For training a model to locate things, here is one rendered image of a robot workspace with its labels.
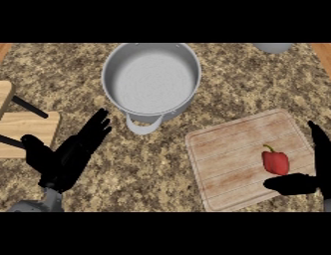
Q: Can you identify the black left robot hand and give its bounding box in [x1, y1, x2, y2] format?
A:
[21, 108, 114, 194]

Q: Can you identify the red bell pepper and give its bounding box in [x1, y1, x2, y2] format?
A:
[260, 143, 291, 176]

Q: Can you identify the wooden cutting board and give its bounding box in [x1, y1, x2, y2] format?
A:
[185, 109, 318, 213]

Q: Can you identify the grey metal pot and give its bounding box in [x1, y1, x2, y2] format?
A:
[102, 43, 203, 135]

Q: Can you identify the pale wooden stool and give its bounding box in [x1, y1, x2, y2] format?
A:
[0, 73, 62, 159]

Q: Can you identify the grey round object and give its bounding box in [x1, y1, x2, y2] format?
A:
[252, 43, 294, 55]

